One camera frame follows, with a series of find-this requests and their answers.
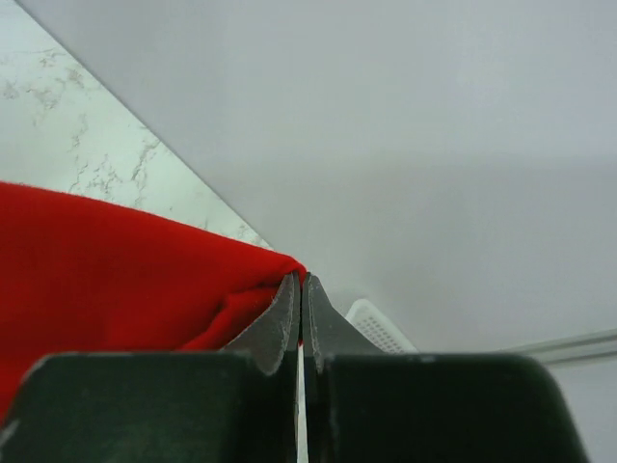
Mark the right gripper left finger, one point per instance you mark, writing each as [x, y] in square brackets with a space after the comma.
[237, 404]

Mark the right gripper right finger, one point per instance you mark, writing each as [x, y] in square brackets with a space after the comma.
[367, 405]

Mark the red t shirt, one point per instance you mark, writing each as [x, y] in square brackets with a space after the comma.
[82, 275]

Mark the white plastic basket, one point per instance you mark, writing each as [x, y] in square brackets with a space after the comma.
[378, 328]

